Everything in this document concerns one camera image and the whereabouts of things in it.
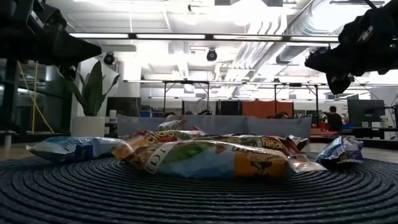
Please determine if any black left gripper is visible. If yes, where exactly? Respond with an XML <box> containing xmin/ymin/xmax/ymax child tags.
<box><xmin>18</xmin><ymin>24</ymin><xmax>103</xmax><ymax>81</ymax></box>

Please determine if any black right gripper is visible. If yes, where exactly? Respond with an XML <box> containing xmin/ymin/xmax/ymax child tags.
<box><xmin>305</xmin><ymin>34</ymin><xmax>389</xmax><ymax>95</ymax></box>

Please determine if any blue snack bar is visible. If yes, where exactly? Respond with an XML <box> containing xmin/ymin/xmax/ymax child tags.
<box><xmin>315</xmin><ymin>136</ymin><xmax>364</xmax><ymax>170</ymax></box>
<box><xmin>26</xmin><ymin>136</ymin><xmax>125</xmax><ymax>163</ymax></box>

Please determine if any silver green granola bar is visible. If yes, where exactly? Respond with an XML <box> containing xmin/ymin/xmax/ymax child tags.
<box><xmin>156</xmin><ymin>119</ymin><xmax>188</xmax><ymax>132</ymax></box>

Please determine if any green blue orange granola bar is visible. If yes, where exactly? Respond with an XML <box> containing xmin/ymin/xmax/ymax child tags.
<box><xmin>124</xmin><ymin>139</ymin><xmax>328</xmax><ymax>180</ymax></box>

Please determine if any white LED light strip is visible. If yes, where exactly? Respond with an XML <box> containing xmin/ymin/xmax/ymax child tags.
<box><xmin>213</xmin><ymin>34</ymin><xmax>283</xmax><ymax>41</ymax></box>
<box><xmin>289</xmin><ymin>35</ymin><xmax>340</xmax><ymax>42</ymax></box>
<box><xmin>70</xmin><ymin>33</ymin><xmax>129</xmax><ymax>39</ymax></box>
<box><xmin>136</xmin><ymin>34</ymin><xmax>206</xmax><ymax>40</ymax></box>

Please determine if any snake plant in white pot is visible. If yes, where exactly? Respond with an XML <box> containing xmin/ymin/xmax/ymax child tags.
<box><xmin>63</xmin><ymin>60</ymin><xmax>121</xmax><ymax>138</ymax></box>

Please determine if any person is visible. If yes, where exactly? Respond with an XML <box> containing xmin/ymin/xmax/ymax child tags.
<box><xmin>323</xmin><ymin>105</ymin><xmax>343</xmax><ymax>132</ymax></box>

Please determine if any black computer monitor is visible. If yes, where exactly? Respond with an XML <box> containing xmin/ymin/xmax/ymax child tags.
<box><xmin>347</xmin><ymin>99</ymin><xmax>386</xmax><ymax>128</ymax></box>

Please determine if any orange partition panel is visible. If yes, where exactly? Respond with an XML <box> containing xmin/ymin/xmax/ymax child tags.
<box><xmin>241</xmin><ymin>100</ymin><xmax>295</xmax><ymax>119</ymax></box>

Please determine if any grey translucent plastic bin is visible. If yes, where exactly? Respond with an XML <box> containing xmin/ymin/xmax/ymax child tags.
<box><xmin>247</xmin><ymin>116</ymin><xmax>313</xmax><ymax>139</ymax></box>
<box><xmin>117</xmin><ymin>114</ymin><xmax>184</xmax><ymax>139</ymax></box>
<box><xmin>182</xmin><ymin>114</ymin><xmax>249</xmax><ymax>137</ymax></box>

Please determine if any black background desk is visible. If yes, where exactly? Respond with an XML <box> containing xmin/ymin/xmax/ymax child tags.
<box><xmin>351</xmin><ymin>126</ymin><xmax>398</xmax><ymax>141</ymax></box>

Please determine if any round dark woven placemat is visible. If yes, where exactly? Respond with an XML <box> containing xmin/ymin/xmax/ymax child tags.
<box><xmin>0</xmin><ymin>152</ymin><xmax>398</xmax><ymax>224</ymax></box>

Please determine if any black background workstation frame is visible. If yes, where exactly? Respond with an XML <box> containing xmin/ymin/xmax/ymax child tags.
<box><xmin>161</xmin><ymin>80</ymin><xmax>211</xmax><ymax>116</ymax></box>
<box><xmin>273</xmin><ymin>82</ymin><xmax>320</xmax><ymax>118</ymax></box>

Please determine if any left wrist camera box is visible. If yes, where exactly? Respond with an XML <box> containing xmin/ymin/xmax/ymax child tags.
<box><xmin>26</xmin><ymin>0</ymin><xmax>68</xmax><ymax>32</ymax></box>

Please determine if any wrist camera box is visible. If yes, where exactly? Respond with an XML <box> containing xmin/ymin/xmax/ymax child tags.
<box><xmin>338</xmin><ymin>9</ymin><xmax>379</xmax><ymax>44</ymax></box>
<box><xmin>26</xmin><ymin>0</ymin><xmax>68</xmax><ymax>32</ymax></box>

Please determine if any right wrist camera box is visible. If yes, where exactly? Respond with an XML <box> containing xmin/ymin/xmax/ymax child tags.
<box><xmin>338</xmin><ymin>9</ymin><xmax>379</xmax><ymax>44</ymax></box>

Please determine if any yellow cord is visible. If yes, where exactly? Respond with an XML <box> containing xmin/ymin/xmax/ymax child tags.
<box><xmin>17</xmin><ymin>60</ymin><xmax>55</xmax><ymax>134</ymax></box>

